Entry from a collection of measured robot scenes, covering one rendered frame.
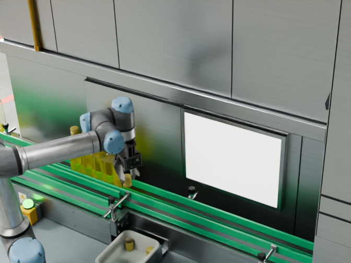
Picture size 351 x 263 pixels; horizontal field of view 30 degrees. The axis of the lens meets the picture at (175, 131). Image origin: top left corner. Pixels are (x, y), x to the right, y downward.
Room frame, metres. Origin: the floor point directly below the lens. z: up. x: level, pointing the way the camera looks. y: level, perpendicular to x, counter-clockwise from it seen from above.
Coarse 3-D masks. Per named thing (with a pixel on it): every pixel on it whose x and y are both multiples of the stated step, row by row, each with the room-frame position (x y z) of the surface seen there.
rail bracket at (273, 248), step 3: (273, 246) 1.75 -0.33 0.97; (276, 246) 1.75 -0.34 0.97; (273, 249) 1.74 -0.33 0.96; (276, 249) 1.75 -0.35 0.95; (261, 252) 1.68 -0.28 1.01; (270, 252) 1.73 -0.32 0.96; (258, 255) 1.67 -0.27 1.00; (261, 255) 1.66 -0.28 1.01; (264, 255) 1.66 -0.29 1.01; (267, 255) 1.71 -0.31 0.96; (270, 255) 1.71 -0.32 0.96; (258, 258) 1.66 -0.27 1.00; (261, 258) 1.65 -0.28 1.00; (264, 258) 1.66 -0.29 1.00; (267, 258) 1.70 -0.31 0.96; (261, 261) 1.66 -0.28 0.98; (264, 261) 1.68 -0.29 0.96
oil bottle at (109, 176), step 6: (102, 156) 2.19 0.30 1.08; (108, 156) 2.18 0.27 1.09; (114, 156) 2.19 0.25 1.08; (102, 162) 2.18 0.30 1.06; (108, 162) 2.17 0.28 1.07; (102, 168) 2.19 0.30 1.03; (108, 168) 2.17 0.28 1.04; (108, 174) 2.17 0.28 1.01; (114, 174) 2.17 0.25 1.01; (108, 180) 2.17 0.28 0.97; (114, 180) 2.17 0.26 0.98; (120, 186) 2.19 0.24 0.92
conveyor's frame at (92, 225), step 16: (16, 192) 2.29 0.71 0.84; (32, 192) 2.24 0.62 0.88; (48, 208) 2.20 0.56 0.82; (64, 208) 2.14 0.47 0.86; (80, 208) 2.11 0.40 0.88; (128, 208) 2.10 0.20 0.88; (64, 224) 2.15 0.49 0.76; (80, 224) 2.10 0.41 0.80; (96, 224) 2.06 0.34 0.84; (144, 224) 2.04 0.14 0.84; (160, 224) 2.00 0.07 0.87; (112, 240) 2.05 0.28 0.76; (176, 240) 1.96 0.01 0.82; (192, 240) 1.92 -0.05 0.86; (208, 240) 1.89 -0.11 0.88; (192, 256) 1.92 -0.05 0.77; (208, 256) 1.88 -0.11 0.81; (224, 256) 1.84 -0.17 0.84; (240, 256) 1.81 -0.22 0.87
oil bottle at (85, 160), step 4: (84, 156) 2.24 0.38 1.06; (88, 156) 2.23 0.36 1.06; (80, 160) 2.25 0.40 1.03; (84, 160) 2.24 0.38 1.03; (88, 160) 2.23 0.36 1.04; (84, 164) 2.24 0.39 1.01; (88, 164) 2.23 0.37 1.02; (84, 168) 2.24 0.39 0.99; (88, 168) 2.23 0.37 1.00; (84, 172) 2.24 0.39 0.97; (88, 172) 2.23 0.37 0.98; (92, 176) 2.23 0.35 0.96
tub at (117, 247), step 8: (128, 232) 2.00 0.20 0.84; (136, 232) 2.00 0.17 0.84; (120, 240) 1.97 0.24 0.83; (136, 240) 1.98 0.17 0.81; (144, 240) 1.96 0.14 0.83; (152, 240) 1.95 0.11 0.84; (112, 248) 1.93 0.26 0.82; (120, 248) 1.96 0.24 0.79; (136, 248) 1.98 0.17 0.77; (144, 248) 1.96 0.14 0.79; (104, 256) 1.88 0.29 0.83; (112, 256) 1.92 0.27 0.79; (120, 256) 1.94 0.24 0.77; (128, 256) 1.94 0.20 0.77; (136, 256) 1.93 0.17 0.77; (144, 256) 1.93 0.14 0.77
